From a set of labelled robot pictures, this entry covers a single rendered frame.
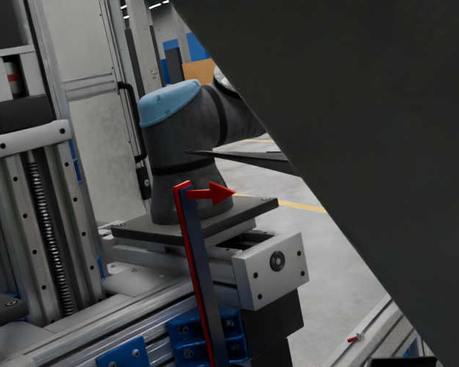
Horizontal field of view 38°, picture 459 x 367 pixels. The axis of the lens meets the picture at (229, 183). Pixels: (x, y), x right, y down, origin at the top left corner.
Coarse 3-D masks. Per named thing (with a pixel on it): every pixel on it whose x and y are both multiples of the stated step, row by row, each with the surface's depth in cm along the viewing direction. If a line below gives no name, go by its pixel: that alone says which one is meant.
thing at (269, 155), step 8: (184, 152) 48; (192, 152) 47; (200, 152) 47; (208, 152) 47; (216, 152) 48; (224, 152) 48; (232, 152) 49; (240, 152) 50; (248, 152) 51; (272, 152) 53; (280, 152) 53; (232, 160) 57; (240, 160) 56; (248, 160) 47; (256, 160) 46; (264, 160) 46; (272, 160) 46; (280, 160) 46; (272, 168) 62; (280, 168) 62; (288, 168) 62
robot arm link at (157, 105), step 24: (144, 96) 118; (168, 96) 114; (192, 96) 115; (216, 96) 119; (144, 120) 116; (168, 120) 114; (192, 120) 115; (216, 120) 118; (168, 144) 115; (192, 144) 116; (216, 144) 121
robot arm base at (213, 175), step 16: (208, 160) 118; (160, 176) 117; (176, 176) 116; (192, 176) 116; (208, 176) 118; (160, 192) 118; (160, 208) 118; (208, 208) 116; (224, 208) 118; (160, 224) 118
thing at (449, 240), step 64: (192, 0) 11; (256, 0) 11; (320, 0) 10; (384, 0) 10; (448, 0) 9; (256, 64) 12; (320, 64) 11; (384, 64) 11; (448, 64) 10; (320, 128) 13; (384, 128) 12; (448, 128) 12; (320, 192) 15; (384, 192) 14; (448, 192) 13; (384, 256) 16; (448, 256) 15; (448, 320) 18
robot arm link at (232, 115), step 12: (216, 72) 120; (216, 84) 120; (228, 84) 118; (228, 96) 118; (228, 108) 119; (240, 108) 119; (228, 120) 119; (240, 120) 120; (252, 120) 121; (228, 132) 120; (240, 132) 122; (252, 132) 124; (264, 132) 126
